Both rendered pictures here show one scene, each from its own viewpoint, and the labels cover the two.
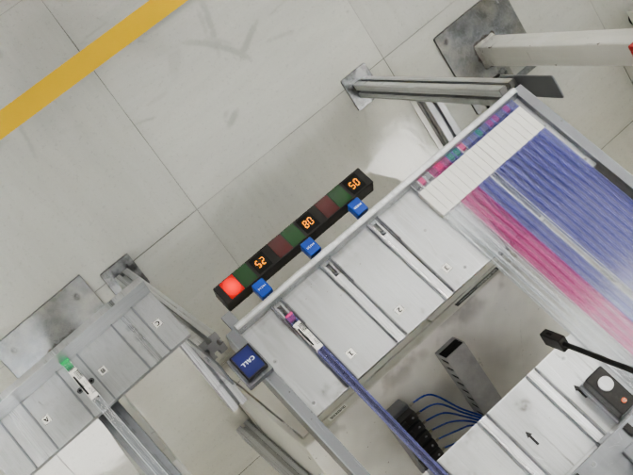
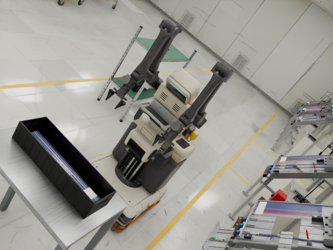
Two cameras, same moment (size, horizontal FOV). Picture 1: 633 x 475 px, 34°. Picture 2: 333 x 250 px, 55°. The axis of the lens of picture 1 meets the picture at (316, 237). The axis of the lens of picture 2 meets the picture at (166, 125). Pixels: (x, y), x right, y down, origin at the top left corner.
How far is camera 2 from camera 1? 1.92 m
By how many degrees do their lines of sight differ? 60
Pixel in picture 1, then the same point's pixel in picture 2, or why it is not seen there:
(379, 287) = (260, 225)
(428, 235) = (261, 218)
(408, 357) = not seen: outside the picture
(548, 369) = (303, 223)
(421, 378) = not seen: outside the picture
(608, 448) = (326, 220)
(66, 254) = not seen: outside the picture
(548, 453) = (316, 231)
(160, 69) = (171, 243)
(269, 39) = (190, 237)
